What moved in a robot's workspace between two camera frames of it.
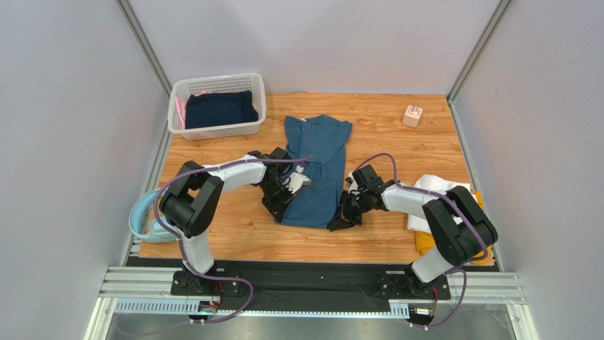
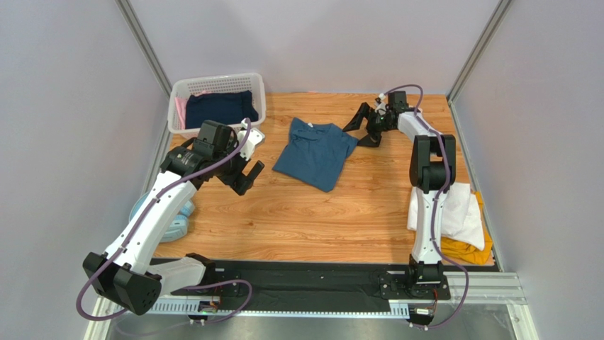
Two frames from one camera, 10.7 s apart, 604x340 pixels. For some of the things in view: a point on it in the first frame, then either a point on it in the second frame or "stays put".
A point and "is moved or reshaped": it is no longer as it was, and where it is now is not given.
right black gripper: (351, 207) -> (376, 122)
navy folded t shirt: (219, 109) stays put
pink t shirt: (181, 104) stays put
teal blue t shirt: (325, 139) is moved or reshaped
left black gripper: (277, 208) -> (239, 182)
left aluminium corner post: (135, 26) stays put
